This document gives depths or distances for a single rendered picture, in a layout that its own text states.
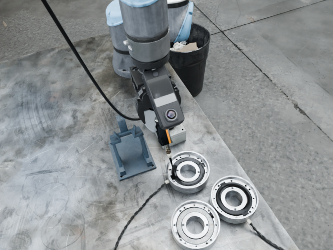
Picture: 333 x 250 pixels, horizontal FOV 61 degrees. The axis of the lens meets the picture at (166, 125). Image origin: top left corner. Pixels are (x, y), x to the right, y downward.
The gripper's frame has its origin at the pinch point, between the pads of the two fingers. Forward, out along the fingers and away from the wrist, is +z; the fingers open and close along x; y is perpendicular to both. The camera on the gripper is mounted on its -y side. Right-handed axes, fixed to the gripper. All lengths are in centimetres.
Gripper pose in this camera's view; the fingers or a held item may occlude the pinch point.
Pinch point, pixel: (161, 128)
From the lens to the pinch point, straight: 65.8
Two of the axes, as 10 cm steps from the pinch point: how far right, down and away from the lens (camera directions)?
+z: 0.6, 6.3, 7.7
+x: -9.4, 3.1, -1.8
